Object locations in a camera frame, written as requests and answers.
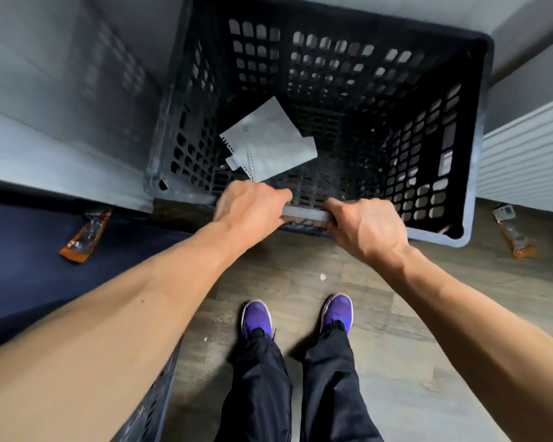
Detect white wall radiator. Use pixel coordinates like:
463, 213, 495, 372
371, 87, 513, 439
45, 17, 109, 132
477, 91, 553, 216

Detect purple left shoe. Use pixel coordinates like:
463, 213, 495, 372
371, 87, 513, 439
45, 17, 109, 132
240, 298, 275, 341

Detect black trousers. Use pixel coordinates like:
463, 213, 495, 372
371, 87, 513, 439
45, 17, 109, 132
214, 319, 383, 442

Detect black plastic crate oval holes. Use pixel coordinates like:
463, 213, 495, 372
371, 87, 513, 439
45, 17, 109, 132
143, 0, 495, 248

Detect person's left hand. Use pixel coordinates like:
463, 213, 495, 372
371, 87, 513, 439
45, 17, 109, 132
211, 180, 294, 252

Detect white torn paper sheet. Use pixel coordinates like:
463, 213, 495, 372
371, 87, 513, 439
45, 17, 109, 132
219, 96, 319, 184

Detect purple shoe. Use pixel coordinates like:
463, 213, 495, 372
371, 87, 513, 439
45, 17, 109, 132
320, 293, 355, 336
240, 298, 275, 341

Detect person's right hand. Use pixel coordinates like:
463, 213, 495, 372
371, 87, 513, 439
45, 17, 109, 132
322, 197, 411, 268

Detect person's left forearm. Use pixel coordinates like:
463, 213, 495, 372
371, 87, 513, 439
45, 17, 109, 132
0, 223, 245, 442

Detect person's right forearm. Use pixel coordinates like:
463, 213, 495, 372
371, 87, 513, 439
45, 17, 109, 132
386, 246, 553, 442

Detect purple right shoe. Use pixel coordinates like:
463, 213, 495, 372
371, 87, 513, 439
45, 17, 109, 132
320, 293, 355, 336

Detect dark blue metal shelf unit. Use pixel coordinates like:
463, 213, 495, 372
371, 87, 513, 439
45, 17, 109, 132
0, 179, 194, 360

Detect dark grey plastic crate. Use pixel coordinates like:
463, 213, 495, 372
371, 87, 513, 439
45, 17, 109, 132
110, 338, 183, 442

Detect orange clear packet white tag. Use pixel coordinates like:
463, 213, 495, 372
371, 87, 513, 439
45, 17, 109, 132
492, 204, 535, 259

